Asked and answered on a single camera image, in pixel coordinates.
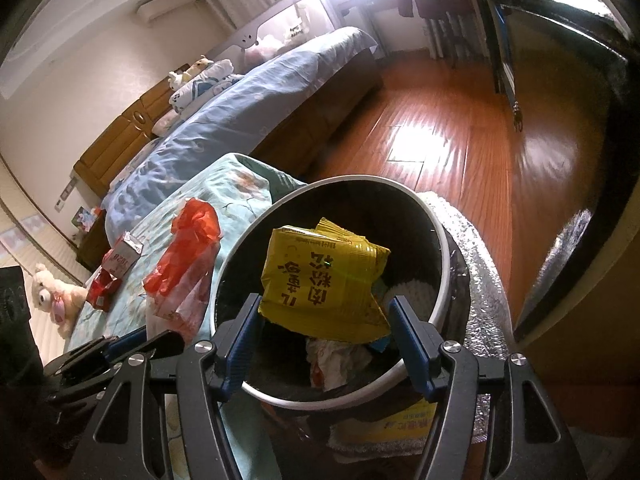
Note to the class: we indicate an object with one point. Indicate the white spiky ball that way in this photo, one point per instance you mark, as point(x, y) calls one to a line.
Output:
point(415, 294)

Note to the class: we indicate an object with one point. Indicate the black trash bin white rim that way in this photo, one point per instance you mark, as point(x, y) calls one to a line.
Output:
point(250, 260)

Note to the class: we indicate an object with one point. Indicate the wooden headboard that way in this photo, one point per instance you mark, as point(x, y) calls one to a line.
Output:
point(120, 135)

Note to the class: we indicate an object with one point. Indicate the white radiator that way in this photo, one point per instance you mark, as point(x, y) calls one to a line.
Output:
point(450, 35)

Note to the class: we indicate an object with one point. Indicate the pink plush bundle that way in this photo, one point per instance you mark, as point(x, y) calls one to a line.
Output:
point(267, 47)

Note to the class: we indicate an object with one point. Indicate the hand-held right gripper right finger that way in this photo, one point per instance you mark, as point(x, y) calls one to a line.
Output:
point(407, 345)

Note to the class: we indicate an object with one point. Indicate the orange-red plastic bag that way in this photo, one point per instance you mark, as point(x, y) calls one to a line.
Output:
point(185, 260)

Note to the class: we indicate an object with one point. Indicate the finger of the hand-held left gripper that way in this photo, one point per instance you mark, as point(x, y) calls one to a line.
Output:
point(125, 342)
point(167, 344)

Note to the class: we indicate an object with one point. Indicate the yellow plush bear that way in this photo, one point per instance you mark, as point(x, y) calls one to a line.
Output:
point(200, 66)

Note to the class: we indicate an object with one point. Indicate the printed tissue box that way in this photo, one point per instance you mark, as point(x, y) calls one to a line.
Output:
point(85, 217)

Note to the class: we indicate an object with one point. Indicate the white round trash bin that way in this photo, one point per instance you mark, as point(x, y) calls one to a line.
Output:
point(445, 280)

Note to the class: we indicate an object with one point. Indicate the cartoon print paper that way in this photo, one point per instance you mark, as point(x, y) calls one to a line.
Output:
point(335, 360)

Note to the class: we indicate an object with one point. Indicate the silver foil mat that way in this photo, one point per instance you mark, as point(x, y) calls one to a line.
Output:
point(480, 285)

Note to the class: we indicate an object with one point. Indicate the grey bed rail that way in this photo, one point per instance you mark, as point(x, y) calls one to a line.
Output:
point(300, 15)

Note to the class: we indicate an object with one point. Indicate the cartoon print pillow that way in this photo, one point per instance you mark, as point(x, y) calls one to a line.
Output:
point(205, 87)

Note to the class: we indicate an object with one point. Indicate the yellow printed bag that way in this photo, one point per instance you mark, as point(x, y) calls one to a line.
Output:
point(380, 430)

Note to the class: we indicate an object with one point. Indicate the brown bed base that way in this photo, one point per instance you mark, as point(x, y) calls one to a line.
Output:
point(330, 105)

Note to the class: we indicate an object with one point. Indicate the red snack packet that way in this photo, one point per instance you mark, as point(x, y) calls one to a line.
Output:
point(102, 287)

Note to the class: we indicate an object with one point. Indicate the dark wooden nightstand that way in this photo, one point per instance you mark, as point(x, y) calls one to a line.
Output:
point(92, 250)

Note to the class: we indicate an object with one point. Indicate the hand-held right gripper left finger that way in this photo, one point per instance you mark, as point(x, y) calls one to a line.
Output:
point(241, 340)

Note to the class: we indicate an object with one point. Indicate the small white pillow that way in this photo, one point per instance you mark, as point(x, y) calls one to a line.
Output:
point(165, 121)

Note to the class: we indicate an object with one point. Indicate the yellow snack packet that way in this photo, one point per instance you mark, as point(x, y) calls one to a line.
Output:
point(320, 280)

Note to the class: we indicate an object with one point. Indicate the small white plush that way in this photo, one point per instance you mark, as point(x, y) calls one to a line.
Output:
point(176, 78)

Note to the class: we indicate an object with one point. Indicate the bed with blue quilt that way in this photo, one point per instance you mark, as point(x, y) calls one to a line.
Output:
point(240, 105)

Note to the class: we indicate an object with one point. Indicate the teal floral quilt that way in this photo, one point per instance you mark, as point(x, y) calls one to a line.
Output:
point(240, 185)

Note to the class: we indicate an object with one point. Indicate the white plush toy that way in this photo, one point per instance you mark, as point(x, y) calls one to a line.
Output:
point(50, 300)

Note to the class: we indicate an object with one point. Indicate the red and white carton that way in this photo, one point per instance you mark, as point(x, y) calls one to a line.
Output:
point(124, 255)

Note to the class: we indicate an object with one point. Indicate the white wall switch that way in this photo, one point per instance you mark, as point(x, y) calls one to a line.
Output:
point(62, 196)

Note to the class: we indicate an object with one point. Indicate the white air conditioner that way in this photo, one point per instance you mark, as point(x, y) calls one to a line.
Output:
point(167, 2)

